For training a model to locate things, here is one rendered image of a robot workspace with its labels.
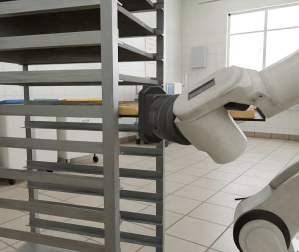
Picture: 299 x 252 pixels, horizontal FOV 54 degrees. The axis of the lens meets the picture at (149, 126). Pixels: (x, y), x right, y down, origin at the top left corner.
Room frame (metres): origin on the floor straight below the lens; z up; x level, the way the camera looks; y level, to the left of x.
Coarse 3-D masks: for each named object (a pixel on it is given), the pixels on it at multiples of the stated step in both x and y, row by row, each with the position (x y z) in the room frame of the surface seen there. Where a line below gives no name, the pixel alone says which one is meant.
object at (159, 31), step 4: (152, 28) 1.11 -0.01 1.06; (156, 28) 1.11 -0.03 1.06; (160, 28) 1.10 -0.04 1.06; (156, 32) 1.11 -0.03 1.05; (160, 32) 1.10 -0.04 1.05; (120, 36) 1.12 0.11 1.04; (124, 36) 1.12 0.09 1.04; (128, 36) 1.12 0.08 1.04; (132, 36) 1.12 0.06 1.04; (136, 36) 1.12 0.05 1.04; (140, 36) 1.12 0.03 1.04; (144, 36) 1.12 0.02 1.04; (148, 36) 1.12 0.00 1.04
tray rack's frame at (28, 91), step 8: (24, 88) 1.29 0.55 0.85; (32, 88) 1.31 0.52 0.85; (24, 96) 1.29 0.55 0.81; (32, 96) 1.31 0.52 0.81; (32, 128) 1.30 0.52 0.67; (32, 136) 1.30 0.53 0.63; (32, 152) 1.29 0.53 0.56; (32, 192) 1.29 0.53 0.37; (32, 216) 1.29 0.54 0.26; (16, 248) 1.21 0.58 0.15; (24, 248) 1.21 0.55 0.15; (32, 248) 1.21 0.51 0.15; (40, 248) 1.21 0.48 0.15; (48, 248) 1.21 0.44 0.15; (56, 248) 1.21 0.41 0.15
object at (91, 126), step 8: (24, 120) 1.29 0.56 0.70; (32, 120) 1.28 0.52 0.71; (48, 128) 1.22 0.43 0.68; (56, 128) 1.21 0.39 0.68; (64, 128) 1.21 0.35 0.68; (72, 128) 1.21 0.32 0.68; (80, 128) 1.21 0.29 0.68; (88, 128) 1.19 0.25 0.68; (96, 128) 1.18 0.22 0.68; (120, 128) 1.15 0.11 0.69; (128, 128) 1.14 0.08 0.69; (136, 128) 1.13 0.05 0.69
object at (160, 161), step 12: (156, 0) 1.11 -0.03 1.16; (156, 12) 1.11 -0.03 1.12; (156, 24) 1.11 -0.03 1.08; (156, 36) 1.11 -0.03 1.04; (156, 48) 1.11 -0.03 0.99; (156, 72) 1.11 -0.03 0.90; (156, 144) 1.11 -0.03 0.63; (156, 168) 1.11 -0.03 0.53; (156, 180) 1.11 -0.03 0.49; (156, 192) 1.11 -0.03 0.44; (156, 204) 1.11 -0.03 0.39; (156, 228) 1.11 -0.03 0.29
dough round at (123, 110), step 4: (120, 108) 0.74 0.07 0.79; (124, 108) 0.73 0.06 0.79; (128, 108) 0.73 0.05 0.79; (132, 108) 0.73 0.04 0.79; (136, 108) 0.74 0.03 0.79; (120, 112) 0.74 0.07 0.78; (124, 112) 0.73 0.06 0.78; (128, 112) 0.73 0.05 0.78; (132, 112) 0.73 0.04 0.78; (136, 112) 0.74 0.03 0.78
